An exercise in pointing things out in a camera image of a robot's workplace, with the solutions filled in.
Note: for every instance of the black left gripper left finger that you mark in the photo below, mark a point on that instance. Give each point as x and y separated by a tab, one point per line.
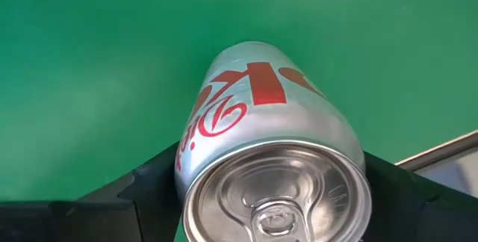
93	219

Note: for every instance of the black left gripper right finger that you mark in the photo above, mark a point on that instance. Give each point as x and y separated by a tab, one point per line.
422	212

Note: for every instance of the silver Diet Coke can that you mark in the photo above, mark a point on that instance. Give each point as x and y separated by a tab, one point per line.
261	130

